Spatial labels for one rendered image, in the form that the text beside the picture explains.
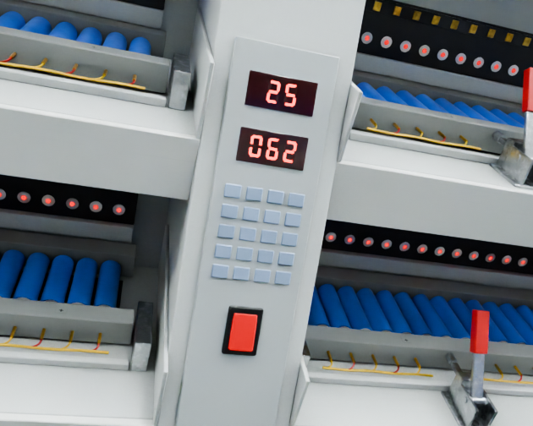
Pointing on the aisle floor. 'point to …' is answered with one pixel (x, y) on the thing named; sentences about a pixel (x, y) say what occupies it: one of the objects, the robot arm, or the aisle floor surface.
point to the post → (191, 243)
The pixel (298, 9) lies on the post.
